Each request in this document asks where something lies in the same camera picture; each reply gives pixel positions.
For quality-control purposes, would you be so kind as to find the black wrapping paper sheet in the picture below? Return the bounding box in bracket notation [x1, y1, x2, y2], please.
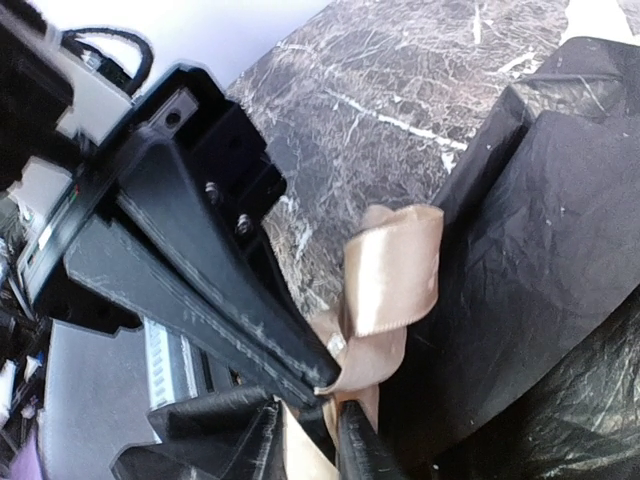
[380, 37, 639, 479]

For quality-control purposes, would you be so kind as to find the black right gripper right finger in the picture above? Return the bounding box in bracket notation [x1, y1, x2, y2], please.
[338, 400, 400, 480]

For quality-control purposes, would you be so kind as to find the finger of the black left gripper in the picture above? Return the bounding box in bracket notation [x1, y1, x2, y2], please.
[64, 218, 320, 408]

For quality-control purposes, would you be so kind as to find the beige ribbon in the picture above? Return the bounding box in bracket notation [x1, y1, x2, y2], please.
[279, 203, 446, 480]

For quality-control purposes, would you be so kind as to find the white cable duct strip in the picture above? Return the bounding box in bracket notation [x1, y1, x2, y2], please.
[144, 319, 198, 410]

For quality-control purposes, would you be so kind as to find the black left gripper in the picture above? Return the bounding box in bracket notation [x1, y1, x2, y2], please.
[1, 1, 339, 383]

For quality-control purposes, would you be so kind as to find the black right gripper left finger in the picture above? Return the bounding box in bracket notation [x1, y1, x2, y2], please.
[111, 386, 287, 480]

